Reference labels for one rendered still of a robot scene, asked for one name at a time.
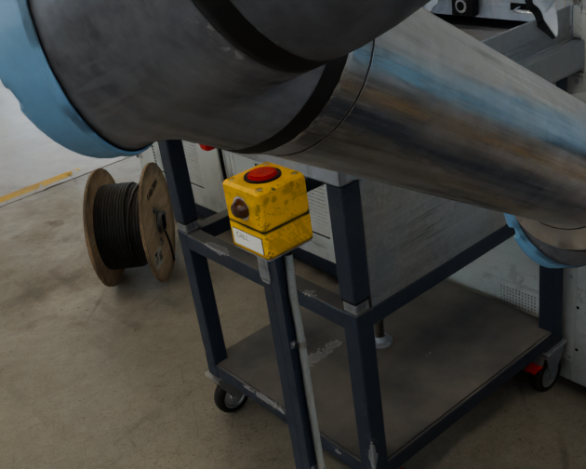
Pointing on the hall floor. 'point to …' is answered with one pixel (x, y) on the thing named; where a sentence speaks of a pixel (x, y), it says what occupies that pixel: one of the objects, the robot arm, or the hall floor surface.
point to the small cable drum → (129, 224)
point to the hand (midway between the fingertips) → (484, 42)
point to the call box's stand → (292, 360)
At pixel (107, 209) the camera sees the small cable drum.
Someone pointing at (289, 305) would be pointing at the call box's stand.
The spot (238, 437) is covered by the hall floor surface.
